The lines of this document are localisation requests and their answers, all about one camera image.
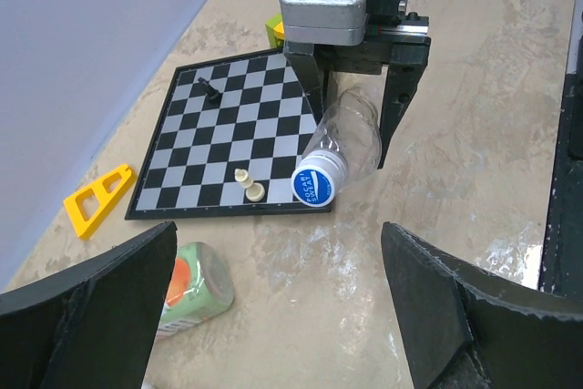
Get yellow triangle toy far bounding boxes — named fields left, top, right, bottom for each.
left=63, top=164, right=137, bottom=241

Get blue white bottle cap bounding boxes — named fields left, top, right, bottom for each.
left=291, top=149, right=348, bottom=208

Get black table front rail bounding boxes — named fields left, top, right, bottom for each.
left=538, top=0, right=582, bottom=301

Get white chess piece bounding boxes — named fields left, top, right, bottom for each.
left=234, top=169, right=265, bottom=202

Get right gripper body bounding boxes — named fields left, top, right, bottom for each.
left=315, top=0, right=431, bottom=75

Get chessboard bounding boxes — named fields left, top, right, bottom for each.
left=125, top=49, right=316, bottom=220

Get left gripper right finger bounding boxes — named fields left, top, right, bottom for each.
left=381, top=222, right=582, bottom=388

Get black chess piece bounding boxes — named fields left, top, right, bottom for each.
left=198, top=77, right=222, bottom=105

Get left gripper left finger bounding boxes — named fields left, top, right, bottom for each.
left=1, top=221, right=177, bottom=388

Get blue toy blocks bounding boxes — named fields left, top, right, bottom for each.
left=265, top=12, right=285, bottom=48

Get clear Pocari bottle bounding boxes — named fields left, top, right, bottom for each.
left=298, top=87, right=382, bottom=190

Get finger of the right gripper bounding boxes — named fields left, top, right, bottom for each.
left=379, top=37, right=431, bottom=169
left=283, top=41, right=328, bottom=120

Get grapefruit tea bottle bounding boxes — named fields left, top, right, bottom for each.
left=156, top=242, right=234, bottom=340

